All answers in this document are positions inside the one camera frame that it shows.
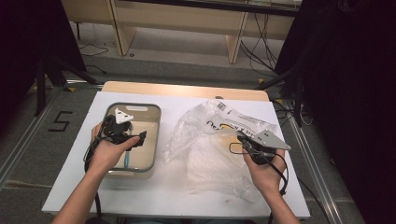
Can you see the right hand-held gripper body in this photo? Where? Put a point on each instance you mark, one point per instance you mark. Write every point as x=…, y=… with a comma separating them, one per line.
x=269, y=141

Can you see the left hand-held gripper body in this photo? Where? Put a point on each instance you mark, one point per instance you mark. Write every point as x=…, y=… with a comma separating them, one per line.
x=120, y=130

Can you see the blue toothbrush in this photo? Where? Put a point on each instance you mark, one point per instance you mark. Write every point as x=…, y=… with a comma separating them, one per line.
x=127, y=160

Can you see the beige plastic bin grey rim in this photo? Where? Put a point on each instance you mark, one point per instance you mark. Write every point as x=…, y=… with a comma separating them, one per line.
x=146, y=149

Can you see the clear plastic bag yellow smiley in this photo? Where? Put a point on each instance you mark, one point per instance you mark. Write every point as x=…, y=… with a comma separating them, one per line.
x=211, y=168

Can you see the person's left hand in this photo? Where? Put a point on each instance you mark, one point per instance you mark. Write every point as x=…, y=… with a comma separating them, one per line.
x=106, y=154

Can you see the person's right hand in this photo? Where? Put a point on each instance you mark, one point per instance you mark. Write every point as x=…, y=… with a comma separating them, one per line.
x=267, y=177

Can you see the black metal stand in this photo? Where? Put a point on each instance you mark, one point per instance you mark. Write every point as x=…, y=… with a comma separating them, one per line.
x=40, y=90
x=299, y=93

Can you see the white table board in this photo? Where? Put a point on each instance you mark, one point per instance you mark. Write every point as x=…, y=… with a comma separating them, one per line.
x=162, y=189

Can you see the light wooden table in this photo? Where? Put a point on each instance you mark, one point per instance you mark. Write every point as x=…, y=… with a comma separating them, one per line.
x=186, y=90

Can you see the black curtain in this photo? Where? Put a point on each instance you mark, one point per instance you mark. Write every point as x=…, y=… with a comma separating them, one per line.
x=28, y=37
x=351, y=93

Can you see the light wooden desk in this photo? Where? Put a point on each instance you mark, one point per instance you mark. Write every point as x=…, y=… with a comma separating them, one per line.
x=174, y=18

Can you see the metal floor rail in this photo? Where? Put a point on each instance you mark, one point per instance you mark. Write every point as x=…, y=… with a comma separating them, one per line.
x=314, y=174
x=28, y=137

